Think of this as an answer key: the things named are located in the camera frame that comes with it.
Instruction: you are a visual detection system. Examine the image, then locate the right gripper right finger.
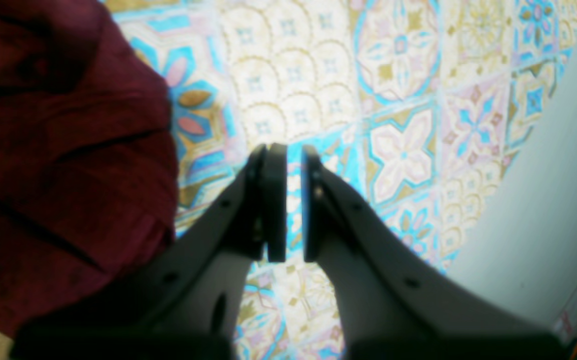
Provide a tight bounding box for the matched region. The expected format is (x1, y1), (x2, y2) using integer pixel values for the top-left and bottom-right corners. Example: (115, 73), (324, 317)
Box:
(301, 145), (567, 360)

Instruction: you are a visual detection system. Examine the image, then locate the maroon long-sleeve t-shirt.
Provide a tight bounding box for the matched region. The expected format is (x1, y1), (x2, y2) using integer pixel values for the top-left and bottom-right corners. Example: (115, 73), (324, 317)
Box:
(0, 0), (178, 338)

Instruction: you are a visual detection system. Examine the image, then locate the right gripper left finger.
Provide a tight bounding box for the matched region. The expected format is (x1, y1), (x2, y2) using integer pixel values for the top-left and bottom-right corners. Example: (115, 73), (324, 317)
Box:
(10, 143), (287, 360)

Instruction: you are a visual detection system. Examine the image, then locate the patterned tile tablecloth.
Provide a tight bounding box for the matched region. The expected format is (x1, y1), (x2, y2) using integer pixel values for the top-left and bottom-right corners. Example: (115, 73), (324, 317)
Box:
(0, 0), (577, 360)

